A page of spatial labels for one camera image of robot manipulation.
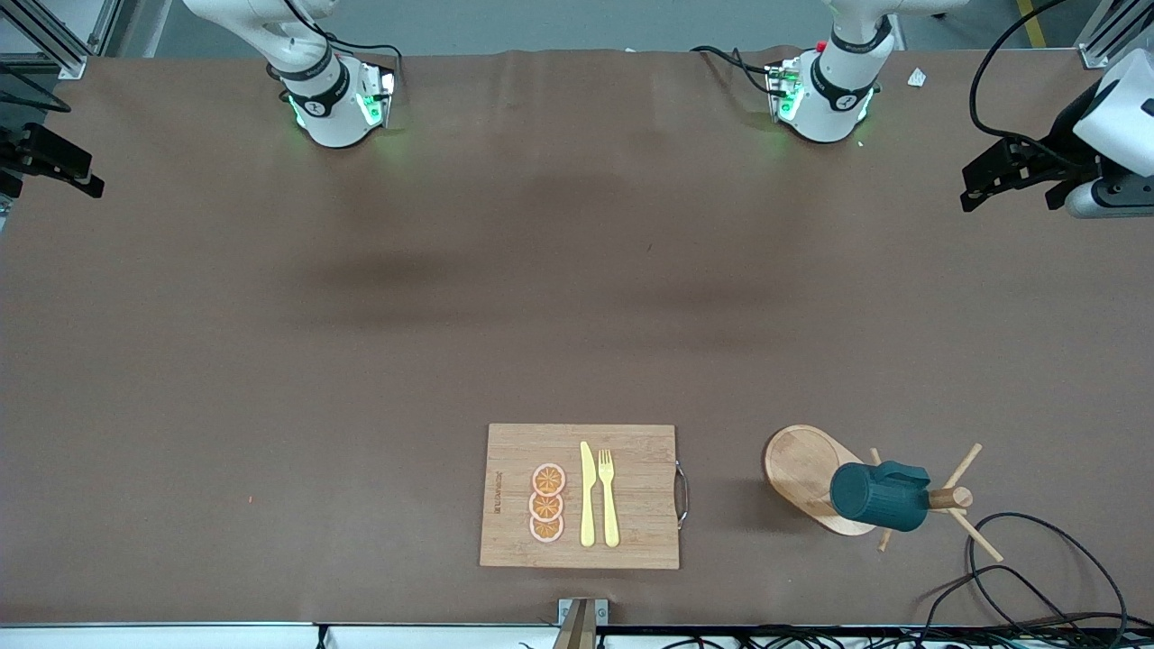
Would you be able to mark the wooden mug tree rack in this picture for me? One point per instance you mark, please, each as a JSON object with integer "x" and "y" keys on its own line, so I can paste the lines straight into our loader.
{"x": 802, "y": 464}

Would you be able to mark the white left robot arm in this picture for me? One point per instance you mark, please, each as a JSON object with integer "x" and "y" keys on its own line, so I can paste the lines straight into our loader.
{"x": 838, "y": 90}

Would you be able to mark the white paper scrap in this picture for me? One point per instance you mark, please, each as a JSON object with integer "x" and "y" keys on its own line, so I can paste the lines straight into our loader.
{"x": 917, "y": 77}

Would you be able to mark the metal mounting bracket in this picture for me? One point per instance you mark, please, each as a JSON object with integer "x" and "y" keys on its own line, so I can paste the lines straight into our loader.
{"x": 601, "y": 611}

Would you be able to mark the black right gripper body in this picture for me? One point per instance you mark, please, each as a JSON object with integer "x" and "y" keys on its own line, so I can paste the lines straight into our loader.
{"x": 25, "y": 149}

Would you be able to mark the table cover sheet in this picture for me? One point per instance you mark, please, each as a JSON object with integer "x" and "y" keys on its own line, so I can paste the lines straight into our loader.
{"x": 180, "y": 406}

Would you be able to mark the white table edge rail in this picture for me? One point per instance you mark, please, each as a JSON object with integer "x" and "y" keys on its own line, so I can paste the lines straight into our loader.
{"x": 135, "y": 638}

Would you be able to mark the yellow plastic knife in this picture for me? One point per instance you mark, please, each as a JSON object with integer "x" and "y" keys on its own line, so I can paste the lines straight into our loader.
{"x": 588, "y": 496}

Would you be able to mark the brown upright post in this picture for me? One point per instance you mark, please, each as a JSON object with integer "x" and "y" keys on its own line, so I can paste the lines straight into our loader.
{"x": 577, "y": 631}

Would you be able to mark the yellow plastic fork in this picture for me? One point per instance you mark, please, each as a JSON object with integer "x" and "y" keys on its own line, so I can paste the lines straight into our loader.
{"x": 609, "y": 505}

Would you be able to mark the toy orange slice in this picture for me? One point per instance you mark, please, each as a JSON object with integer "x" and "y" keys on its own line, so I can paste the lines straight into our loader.
{"x": 545, "y": 507}
{"x": 548, "y": 479}
{"x": 546, "y": 529}

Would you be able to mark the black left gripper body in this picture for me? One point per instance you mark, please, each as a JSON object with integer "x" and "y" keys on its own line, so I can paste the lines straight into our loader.
{"x": 1062, "y": 145}

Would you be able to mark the aluminium frame profile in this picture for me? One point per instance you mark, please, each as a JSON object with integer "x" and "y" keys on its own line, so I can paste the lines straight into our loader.
{"x": 54, "y": 45}
{"x": 1093, "y": 50}

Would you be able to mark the wooden cutting board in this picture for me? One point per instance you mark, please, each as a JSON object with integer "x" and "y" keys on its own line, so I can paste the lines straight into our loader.
{"x": 640, "y": 442}

